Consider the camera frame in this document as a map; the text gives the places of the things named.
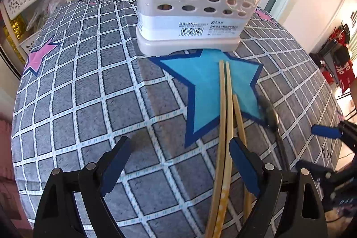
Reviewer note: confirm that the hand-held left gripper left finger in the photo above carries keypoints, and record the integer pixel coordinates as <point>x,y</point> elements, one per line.
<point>114,168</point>

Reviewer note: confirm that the red printed cloth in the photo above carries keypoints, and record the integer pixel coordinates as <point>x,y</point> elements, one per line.
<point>344,70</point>

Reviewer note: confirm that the white plastic utensil holder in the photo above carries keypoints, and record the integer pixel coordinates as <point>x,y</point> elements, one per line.
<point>195,26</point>

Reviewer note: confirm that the grey checked star tablecloth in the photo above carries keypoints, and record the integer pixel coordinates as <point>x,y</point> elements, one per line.
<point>97,115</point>

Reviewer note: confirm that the gold tinsel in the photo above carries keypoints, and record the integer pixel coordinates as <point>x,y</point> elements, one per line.
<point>18,29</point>

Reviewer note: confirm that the dark translucent plastic spoon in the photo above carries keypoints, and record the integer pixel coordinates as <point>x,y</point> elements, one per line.
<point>269,115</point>

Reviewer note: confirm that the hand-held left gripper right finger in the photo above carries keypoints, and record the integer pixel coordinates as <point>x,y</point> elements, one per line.
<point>245,168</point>

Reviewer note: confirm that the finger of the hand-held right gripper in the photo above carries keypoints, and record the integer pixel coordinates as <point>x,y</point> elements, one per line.
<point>325,131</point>
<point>312,168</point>

